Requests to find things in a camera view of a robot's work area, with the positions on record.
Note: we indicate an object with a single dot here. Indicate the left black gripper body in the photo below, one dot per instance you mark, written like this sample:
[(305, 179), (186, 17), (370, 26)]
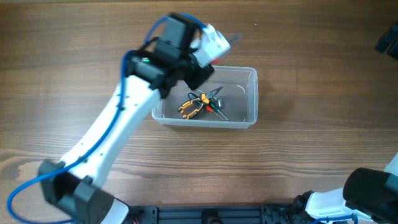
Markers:
[(201, 76)]

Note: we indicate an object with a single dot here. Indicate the silver socket wrench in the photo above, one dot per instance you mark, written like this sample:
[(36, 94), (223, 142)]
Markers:
[(220, 103)]

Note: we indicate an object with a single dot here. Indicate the clear plastic container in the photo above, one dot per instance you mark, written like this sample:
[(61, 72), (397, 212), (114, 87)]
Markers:
[(239, 93)]

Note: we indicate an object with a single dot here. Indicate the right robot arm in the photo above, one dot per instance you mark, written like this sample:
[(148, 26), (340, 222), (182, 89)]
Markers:
[(368, 194)]

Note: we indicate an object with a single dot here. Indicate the orange black pliers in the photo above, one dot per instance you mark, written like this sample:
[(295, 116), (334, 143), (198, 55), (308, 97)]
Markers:
[(196, 104)]

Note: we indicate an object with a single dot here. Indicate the red handled cutters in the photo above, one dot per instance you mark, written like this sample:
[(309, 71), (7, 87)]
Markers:
[(231, 40)]

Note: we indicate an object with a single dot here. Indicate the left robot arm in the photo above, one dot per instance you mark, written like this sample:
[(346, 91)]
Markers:
[(74, 183)]

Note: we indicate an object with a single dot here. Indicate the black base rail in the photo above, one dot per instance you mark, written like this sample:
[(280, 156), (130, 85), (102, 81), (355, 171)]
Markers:
[(264, 214)]

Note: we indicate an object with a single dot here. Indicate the green handled screwdriver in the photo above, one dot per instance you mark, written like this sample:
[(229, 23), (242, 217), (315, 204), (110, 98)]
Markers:
[(214, 105)]

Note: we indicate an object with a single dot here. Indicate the black red screwdriver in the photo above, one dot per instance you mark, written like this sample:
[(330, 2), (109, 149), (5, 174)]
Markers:
[(210, 110)]

